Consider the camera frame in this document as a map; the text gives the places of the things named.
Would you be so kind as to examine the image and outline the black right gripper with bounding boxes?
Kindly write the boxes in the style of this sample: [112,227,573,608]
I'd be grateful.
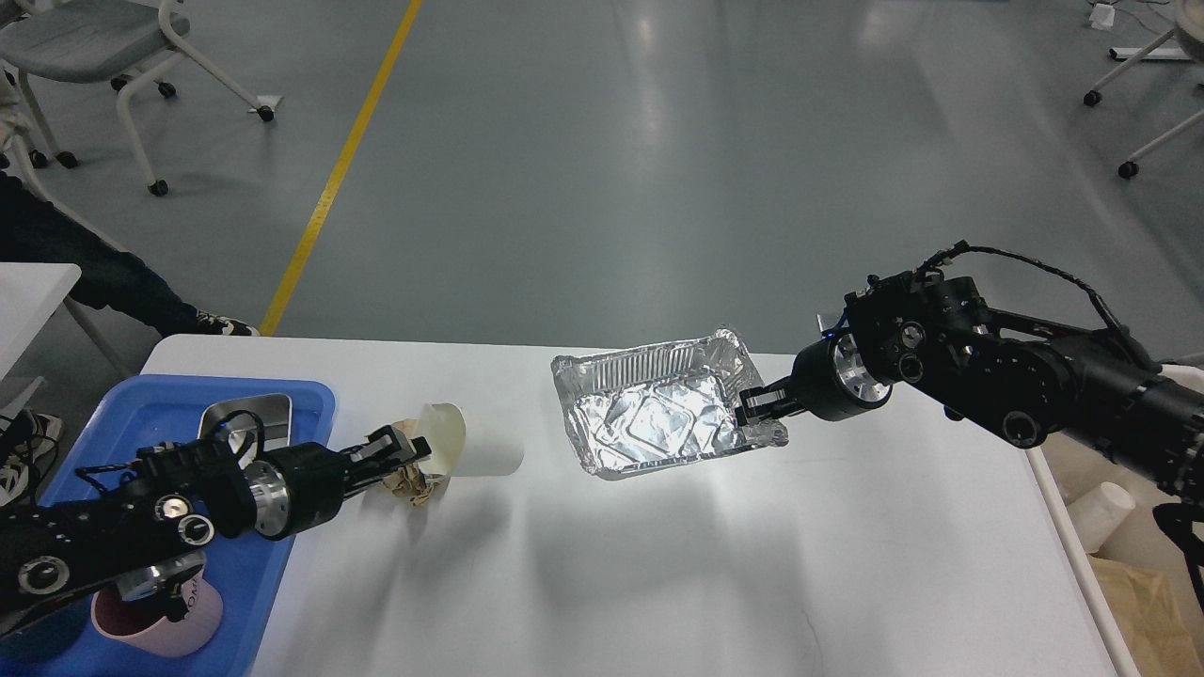
[736,332,892,426]

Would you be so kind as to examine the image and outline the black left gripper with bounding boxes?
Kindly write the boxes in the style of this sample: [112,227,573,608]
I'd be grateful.
[244,425,433,541]

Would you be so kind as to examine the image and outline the brown paper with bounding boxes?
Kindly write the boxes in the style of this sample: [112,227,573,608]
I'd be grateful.
[1088,557,1203,676]
[380,438,452,510]

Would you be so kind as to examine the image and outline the white paper cup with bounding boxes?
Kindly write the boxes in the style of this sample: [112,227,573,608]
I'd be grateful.
[417,402,525,479]

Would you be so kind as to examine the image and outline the aluminium foil tray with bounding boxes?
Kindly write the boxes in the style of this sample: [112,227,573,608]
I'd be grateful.
[550,325,787,479]

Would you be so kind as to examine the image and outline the stainless steel rectangular box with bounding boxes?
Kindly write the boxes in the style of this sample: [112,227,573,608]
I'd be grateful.
[197,393,293,459]

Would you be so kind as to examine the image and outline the pink ribbed mug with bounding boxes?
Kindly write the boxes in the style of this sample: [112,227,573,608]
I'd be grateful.
[90,573,225,658]

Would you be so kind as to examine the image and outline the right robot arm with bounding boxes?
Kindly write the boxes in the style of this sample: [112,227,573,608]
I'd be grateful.
[734,243,1203,594]

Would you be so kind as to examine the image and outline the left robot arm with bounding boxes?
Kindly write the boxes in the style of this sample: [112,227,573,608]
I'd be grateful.
[2,410,433,636]

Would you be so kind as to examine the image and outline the blue plastic tray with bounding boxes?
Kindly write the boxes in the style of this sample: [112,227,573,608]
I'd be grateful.
[1,373,337,676]

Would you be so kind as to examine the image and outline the beige plastic bin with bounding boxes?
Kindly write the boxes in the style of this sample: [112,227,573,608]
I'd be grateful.
[1025,363,1204,677]

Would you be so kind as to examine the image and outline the white cup in bin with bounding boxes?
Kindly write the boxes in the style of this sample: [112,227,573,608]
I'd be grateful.
[1067,481,1137,554]

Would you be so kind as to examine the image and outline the white side table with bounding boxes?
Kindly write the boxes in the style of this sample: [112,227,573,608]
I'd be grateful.
[1,261,132,420]

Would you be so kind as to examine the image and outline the person in dark jeans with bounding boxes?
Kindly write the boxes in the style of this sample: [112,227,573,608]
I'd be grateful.
[1,173,259,339]

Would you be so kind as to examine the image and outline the brown paper in bin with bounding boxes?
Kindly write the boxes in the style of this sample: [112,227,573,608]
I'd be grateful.
[1088,557,1203,676]

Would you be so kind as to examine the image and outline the grey office chair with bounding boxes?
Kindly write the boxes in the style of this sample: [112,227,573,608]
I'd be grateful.
[0,0,278,198]

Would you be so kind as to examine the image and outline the white chair base right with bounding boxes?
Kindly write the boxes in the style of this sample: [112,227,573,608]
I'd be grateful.
[1082,0,1204,181]

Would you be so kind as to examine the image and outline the black cables at left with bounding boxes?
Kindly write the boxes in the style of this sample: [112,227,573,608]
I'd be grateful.
[0,410,61,510]

